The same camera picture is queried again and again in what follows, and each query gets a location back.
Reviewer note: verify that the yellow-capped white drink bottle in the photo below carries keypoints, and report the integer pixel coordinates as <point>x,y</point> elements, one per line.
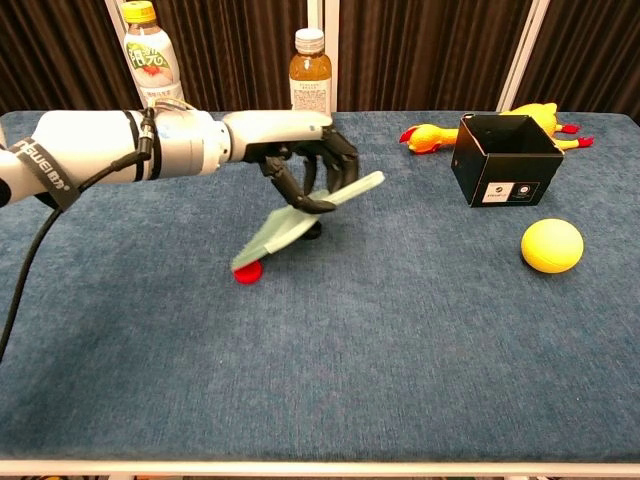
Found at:
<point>152,65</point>

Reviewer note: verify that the yellow rubber chicken toy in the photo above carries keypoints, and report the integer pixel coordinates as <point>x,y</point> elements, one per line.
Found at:
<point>432,137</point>

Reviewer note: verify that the black open cardboard box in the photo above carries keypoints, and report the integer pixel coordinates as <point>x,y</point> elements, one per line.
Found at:
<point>505,175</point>

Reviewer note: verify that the red bottle cap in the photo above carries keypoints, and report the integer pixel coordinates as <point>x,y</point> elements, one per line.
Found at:
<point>249,275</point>

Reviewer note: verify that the yellow ball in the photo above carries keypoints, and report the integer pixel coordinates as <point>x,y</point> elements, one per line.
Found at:
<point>552,246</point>

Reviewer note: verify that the white-capped brown tea bottle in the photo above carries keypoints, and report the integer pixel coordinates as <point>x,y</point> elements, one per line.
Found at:
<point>310,80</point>

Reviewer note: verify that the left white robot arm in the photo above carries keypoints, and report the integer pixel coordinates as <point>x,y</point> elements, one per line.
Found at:
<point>95,145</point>

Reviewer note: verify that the dark brown curtain panel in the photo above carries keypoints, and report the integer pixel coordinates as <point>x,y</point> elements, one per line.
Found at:
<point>590,55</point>
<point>235,50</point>
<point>55,55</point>
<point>420,50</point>

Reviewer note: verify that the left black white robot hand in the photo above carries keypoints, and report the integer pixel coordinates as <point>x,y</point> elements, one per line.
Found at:
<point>280,130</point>

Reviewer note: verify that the blue table mat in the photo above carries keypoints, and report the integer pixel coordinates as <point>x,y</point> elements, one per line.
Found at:
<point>320,350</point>

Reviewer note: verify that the white partition frame post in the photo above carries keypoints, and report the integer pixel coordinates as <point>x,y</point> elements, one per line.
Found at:
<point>522,55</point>
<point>116,45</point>
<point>327,15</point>

